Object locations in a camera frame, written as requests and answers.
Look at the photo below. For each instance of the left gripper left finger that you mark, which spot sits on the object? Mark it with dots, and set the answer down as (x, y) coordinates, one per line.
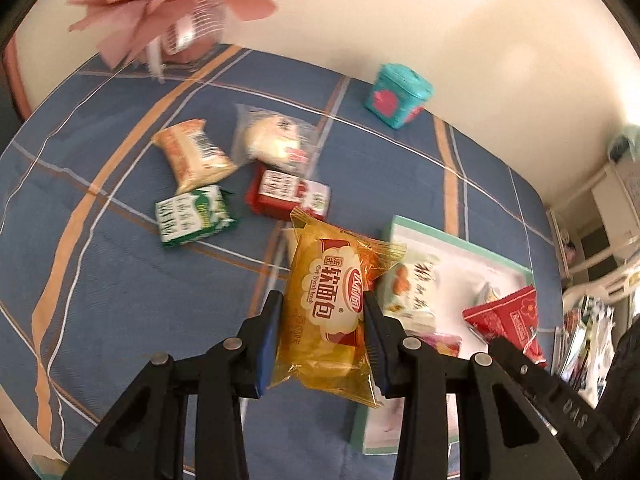
(268, 335)

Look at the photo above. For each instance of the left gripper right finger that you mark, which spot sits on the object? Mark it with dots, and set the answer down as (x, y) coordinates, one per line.
(383, 337)

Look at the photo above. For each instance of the white almond snack pack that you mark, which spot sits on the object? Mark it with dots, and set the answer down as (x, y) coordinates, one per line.
(409, 291)

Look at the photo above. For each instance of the pink snack packet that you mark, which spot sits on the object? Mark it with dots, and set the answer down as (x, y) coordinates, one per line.
(445, 344)

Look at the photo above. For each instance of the yellow soft bread bag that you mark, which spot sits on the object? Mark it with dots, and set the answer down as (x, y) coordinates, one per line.
(321, 335)

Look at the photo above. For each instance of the red flower snack bag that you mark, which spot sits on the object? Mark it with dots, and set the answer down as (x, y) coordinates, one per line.
(514, 317)

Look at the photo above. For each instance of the teal shallow cardboard tray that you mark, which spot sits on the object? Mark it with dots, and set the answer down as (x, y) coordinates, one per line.
(468, 276)

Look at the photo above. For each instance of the green white cookie pack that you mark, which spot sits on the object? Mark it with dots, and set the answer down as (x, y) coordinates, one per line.
(193, 215)

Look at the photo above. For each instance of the red white milk snack pack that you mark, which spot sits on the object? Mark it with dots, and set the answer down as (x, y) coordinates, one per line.
(275, 194)

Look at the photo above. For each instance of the white plastic chair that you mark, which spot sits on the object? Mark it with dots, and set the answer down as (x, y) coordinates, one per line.
(611, 288)

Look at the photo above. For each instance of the blue plaid tablecloth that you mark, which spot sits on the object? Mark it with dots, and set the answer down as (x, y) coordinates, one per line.
(88, 293)

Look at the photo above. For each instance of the beige barcode snack pack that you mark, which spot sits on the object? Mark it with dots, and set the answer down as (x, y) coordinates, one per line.
(192, 156)

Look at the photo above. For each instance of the round bun clear wrapper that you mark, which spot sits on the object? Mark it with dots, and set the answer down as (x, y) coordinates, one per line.
(278, 140)

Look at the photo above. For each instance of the teal toy chest box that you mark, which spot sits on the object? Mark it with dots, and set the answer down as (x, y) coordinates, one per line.
(398, 94)

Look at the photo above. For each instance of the pink flower bouquet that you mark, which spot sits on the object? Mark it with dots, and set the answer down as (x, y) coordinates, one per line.
(155, 31)

